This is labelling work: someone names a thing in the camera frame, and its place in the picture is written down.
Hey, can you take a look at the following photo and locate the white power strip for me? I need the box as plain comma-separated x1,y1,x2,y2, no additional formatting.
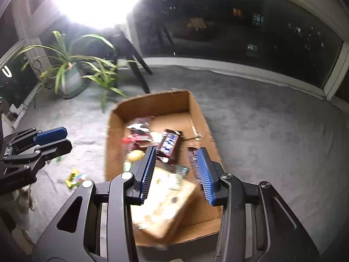
8,104,28,121

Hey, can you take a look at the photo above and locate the cardboard box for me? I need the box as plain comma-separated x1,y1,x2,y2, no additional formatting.
105,90,222,247

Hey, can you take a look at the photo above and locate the brown chocolate bar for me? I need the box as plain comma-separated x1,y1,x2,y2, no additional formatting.
159,129,183,160
188,147,200,181

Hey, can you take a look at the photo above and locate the tan biscuit packet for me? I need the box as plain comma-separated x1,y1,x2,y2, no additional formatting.
133,168,198,239

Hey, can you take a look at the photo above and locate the yellow round candy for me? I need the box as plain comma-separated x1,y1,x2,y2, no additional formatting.
128,150,145,163

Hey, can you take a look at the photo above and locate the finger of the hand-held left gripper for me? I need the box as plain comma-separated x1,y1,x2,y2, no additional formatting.
3,127,68,153
0,139,73,170

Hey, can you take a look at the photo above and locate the white window frame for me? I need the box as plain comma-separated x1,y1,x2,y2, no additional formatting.
0,0,349,101

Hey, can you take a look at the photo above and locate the ring light tripod stand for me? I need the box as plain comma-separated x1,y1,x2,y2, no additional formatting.
112,24,153,94

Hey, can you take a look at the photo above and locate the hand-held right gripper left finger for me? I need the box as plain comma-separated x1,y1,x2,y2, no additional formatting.
33,145,158,262

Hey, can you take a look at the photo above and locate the pale patterned cloth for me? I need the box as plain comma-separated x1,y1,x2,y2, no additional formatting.
12,186,37,230

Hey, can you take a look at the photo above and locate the large spider plant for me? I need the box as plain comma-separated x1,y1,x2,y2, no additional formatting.
12,31,118,95

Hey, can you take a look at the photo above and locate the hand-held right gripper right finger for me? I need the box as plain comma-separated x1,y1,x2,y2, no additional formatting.
196,147,321,262

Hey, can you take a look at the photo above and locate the dark candy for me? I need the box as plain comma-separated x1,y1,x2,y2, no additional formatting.
127,117,153,137

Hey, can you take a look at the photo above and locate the green plant pot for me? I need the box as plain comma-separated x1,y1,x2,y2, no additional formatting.
61,63,93,100

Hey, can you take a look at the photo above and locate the red candy stick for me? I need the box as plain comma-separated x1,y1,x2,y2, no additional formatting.
122,136,150,145

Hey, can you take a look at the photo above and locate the yellow snack packet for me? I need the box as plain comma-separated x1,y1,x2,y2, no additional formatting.
65,169,80,188

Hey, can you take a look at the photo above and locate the small spider plant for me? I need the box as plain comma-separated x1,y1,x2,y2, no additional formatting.
82,59,139,112

